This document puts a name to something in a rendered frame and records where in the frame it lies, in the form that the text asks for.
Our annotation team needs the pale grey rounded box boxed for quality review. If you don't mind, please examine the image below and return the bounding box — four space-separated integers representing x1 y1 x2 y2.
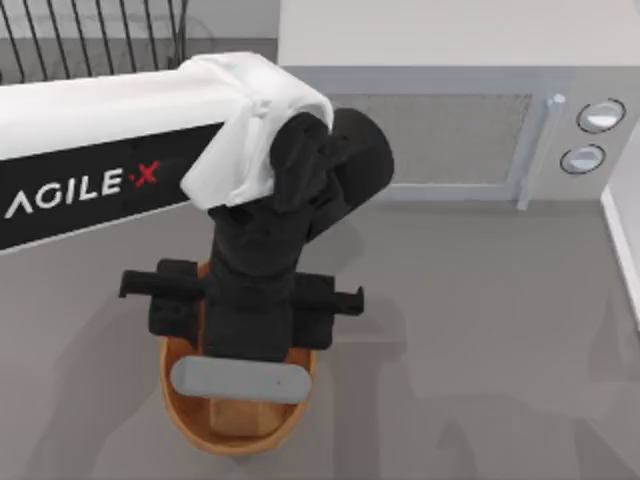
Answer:
170 356 310 405

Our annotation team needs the brown bread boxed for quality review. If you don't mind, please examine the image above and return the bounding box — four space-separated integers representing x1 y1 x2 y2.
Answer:
209 397 274 440

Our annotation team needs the brown wooden basket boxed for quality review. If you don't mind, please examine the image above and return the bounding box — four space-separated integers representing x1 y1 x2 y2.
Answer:
159 261 320 456

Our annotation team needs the microwave door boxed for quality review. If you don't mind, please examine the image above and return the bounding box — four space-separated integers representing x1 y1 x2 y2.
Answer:
324 92 534 202

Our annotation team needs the pale microwave oven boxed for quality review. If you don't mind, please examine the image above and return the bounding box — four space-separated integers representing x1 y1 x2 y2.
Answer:
276 0 640 203

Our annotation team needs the small microwave knob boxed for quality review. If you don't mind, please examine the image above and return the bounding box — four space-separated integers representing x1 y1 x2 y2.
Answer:
559 143 608 176

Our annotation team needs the large microwave knob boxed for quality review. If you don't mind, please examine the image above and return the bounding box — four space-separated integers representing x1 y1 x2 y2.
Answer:
576 98 627 134

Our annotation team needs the black wire rack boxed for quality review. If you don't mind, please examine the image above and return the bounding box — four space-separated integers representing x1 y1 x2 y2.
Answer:
0 0 192 85

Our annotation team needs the pale microwave door handle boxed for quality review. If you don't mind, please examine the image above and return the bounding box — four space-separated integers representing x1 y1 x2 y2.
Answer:
516 93 567 212

